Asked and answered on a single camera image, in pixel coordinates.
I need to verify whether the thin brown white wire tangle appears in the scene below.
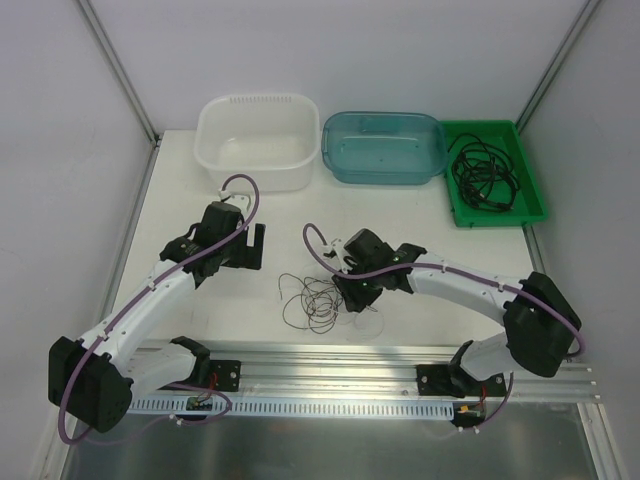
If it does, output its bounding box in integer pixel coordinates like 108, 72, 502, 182
277, 264, 387, 344

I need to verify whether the black USB cable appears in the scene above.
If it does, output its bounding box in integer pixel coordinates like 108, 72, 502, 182
457, 164, 516, 214
451, 155, 522, 214

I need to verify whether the short black cable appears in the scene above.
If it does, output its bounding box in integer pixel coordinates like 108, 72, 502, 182
446, 130, 501, 161

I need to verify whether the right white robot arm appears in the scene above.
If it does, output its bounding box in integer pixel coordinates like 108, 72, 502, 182
323, 229, 581, 398

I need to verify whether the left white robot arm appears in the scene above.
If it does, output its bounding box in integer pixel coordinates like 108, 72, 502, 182
48, 194, 265, 445

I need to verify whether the white plastic tub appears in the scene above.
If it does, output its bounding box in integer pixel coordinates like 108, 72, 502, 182
193, 93, 321, 192

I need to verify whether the teal transparent plastic container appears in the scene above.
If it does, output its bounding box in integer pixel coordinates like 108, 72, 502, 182
321, 111, 449, 186

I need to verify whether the green plastic tray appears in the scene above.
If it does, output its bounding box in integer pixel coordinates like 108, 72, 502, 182
442, 120, 548, 229

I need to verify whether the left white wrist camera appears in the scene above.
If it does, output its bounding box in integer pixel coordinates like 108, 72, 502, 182
219, 190, 251, 208

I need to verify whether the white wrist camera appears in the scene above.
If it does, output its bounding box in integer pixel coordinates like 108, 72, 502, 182
322, 238, 350, 271
219, 190, 251, 208

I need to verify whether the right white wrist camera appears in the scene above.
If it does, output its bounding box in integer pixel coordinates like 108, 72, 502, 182
322, 238, 350, 271

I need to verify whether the left aluminium frame post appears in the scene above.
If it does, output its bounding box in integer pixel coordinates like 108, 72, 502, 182
74, 0, 161, 146

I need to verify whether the aluminium frame post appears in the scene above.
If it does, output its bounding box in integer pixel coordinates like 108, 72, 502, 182
515, 0, 603, 133
74, 0, 161, 146

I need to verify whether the aluminium mounting rail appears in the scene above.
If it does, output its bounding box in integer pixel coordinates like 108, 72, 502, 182
59, 339, 601, 404

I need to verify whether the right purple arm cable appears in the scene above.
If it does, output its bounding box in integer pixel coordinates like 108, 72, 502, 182
302, 222, 589, 359

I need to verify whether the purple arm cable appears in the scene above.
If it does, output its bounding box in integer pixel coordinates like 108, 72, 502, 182
302, 222, 589, 359
57, 172, 262, 446

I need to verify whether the white slotted cable duct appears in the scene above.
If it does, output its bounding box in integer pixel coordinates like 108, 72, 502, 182
129, 395, 454, 421

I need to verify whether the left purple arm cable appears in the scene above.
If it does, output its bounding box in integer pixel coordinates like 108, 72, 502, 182
57, 172, 262, 446

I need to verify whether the right aluminium frame post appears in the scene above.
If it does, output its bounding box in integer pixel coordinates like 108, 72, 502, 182
515, 0, 603, 133

